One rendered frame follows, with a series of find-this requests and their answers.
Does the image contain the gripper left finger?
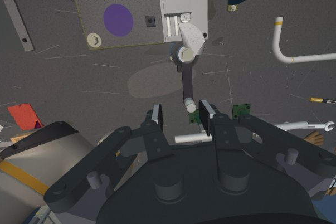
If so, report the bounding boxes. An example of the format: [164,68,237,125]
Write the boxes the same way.
[43,104,176,214]

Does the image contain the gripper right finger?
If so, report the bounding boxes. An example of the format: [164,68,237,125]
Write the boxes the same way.
[198,100,336,179]

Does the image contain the silver open-end wrench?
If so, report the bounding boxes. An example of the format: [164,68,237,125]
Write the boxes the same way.
[273,120,335,132]

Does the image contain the straight grey tube blank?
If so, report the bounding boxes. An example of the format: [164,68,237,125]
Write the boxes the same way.
[174,132,214,144]

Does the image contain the bent white tube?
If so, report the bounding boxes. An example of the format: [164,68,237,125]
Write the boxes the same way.
[271,16,336,64]

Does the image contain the light grey bend die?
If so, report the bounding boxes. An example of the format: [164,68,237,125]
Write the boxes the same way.
[178,22,206,56]

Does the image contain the beige hex knob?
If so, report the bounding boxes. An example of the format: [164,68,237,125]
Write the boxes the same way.
[86,32,102,48]

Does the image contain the light grey bender body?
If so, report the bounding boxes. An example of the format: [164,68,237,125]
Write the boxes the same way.
[159,0,209,43]

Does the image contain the purple round plate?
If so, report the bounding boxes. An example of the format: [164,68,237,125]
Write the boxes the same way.
[103,3,134,37]

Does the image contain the green square block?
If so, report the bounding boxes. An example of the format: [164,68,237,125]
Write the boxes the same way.
[232,104,252,120]
[188,110,203,125]

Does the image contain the brown work glove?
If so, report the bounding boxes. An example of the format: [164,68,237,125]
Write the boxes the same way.
[303,130,325,147]

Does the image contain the yellow and black marker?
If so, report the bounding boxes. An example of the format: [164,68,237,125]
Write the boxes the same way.
[308,96,336,105]

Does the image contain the red cloth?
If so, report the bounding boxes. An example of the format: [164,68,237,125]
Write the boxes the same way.
[7,103,44,132]

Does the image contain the blue ringed pivot hub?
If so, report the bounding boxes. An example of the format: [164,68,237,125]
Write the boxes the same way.
[169,42,200,66]

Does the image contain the grey flat metal strip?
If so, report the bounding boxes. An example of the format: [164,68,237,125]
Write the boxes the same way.
[3,0,36,52]

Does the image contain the grey base plate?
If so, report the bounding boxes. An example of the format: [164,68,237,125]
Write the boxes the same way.
[74,0,172,51]

